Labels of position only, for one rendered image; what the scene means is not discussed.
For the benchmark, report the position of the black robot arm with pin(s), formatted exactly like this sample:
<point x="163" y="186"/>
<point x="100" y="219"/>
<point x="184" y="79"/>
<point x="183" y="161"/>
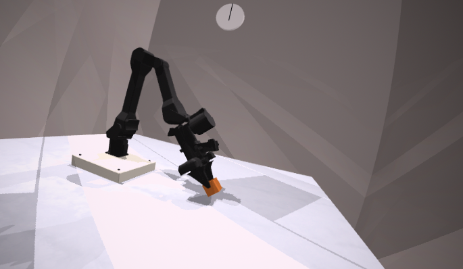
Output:
<point x="126" y="124"/>

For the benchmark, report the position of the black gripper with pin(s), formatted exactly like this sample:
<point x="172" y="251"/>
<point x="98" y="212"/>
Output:
<point x="200" y="167"/>

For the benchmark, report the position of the orange block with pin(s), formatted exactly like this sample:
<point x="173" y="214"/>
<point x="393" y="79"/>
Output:
<point x="215" y="187"/>

